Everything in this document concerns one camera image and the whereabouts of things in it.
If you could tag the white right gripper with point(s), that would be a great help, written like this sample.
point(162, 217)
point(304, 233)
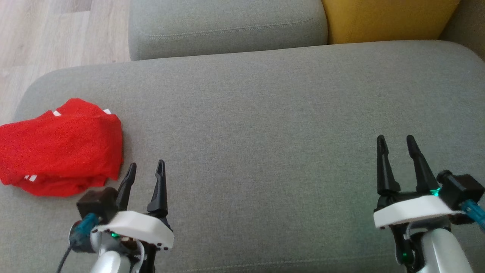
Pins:
point(413, 212)

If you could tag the yellow pillow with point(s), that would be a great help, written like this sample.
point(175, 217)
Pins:
point(379, 19)

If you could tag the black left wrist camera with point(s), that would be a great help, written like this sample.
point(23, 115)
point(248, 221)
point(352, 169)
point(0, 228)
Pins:
point(96, 203)

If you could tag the red basketball jersey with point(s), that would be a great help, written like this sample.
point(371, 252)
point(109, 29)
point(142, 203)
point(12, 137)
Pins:
point(60, 144)

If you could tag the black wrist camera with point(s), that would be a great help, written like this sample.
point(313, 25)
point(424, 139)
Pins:
point(96, 203)
point(460, 189)

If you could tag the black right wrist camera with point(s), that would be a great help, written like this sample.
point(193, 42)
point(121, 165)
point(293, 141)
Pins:
point(460, 189)

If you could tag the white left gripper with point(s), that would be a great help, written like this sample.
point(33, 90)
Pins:
point(140, 227)

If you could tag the wide grey sofa back cushion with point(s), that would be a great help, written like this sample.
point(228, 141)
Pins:
point(227, 22)

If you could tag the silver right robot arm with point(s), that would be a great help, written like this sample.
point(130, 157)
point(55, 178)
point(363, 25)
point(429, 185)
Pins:
point(439, 250)

